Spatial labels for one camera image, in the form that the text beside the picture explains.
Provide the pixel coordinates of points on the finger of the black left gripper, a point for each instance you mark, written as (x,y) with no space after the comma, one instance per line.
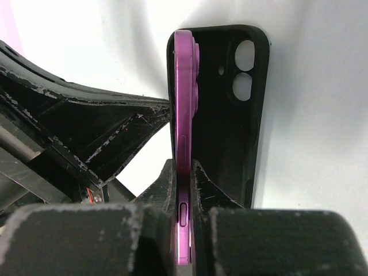
(92,133)

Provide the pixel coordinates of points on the pink-edged black phone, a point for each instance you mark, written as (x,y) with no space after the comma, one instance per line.
(186,62)

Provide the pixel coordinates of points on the black phone case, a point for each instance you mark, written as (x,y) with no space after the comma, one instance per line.
(231,82)

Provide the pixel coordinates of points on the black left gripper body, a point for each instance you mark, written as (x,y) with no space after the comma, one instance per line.
(29,174)

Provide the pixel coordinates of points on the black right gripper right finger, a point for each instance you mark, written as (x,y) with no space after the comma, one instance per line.
(228,239)

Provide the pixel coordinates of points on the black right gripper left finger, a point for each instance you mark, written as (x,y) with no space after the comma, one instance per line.
(131,238)

